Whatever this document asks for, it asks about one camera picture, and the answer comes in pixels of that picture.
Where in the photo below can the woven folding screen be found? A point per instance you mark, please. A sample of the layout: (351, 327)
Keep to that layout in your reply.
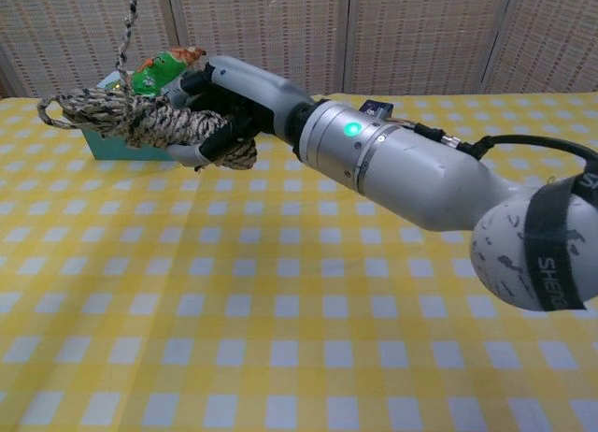
(420, 34)

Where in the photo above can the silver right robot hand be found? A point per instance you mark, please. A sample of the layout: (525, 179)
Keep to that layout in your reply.
(261, 95)

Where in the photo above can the teal cardboard box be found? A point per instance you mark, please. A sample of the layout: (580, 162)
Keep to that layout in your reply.
(107, 147)

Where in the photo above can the dark blue slim box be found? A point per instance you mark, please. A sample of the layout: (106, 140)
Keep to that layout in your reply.
(376, 108)

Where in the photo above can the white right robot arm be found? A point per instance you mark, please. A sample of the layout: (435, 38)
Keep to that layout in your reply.
(411, 175)

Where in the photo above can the green snack bag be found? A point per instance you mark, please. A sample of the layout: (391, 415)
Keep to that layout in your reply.
(159, 74)

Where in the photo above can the yellow checked tablecloth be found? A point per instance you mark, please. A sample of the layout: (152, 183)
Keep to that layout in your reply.
(233, 310)

